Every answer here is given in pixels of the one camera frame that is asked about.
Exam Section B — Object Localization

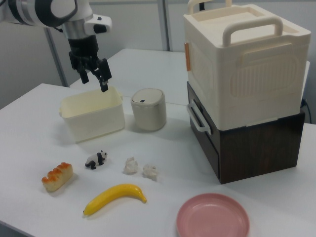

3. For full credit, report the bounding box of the orange latch strip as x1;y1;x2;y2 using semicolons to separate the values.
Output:
184;42;191;72

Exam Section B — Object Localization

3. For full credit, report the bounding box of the cream plastic box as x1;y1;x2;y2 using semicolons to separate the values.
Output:
58;86;125;144

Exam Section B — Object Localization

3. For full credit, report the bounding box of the toy bread with orange topping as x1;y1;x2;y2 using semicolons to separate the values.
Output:
41;162;74;193

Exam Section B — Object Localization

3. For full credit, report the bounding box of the black power cable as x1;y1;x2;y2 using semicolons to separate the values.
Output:
301;98;312;123

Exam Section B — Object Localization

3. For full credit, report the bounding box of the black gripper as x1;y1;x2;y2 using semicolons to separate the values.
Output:
67;34;112;93

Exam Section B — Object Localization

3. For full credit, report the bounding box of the dark brown wooden drawer cabinet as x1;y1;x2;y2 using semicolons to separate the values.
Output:
186;81;306;185

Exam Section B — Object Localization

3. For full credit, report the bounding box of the crumpled white paper ball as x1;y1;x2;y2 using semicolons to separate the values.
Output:
123;156;139;175
142;163;158;181

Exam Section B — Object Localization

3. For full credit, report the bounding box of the white drawer handle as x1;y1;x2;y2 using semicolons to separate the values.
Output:
186;100;213;135

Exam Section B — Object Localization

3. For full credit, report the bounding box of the pink plate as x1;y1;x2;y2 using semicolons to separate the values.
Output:
176;193;250;237

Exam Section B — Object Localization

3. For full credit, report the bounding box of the toy panda figure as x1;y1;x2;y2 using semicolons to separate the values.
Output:
84;150;109;170

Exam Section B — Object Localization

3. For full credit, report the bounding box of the yellow toy banana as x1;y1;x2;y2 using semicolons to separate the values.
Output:
82;183;147;218

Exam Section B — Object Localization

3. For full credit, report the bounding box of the cream storage box with handles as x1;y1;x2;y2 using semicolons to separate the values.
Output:
183;0;311;130

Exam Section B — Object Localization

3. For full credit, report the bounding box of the small beige trash can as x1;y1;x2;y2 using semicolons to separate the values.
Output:
130;88;167;131

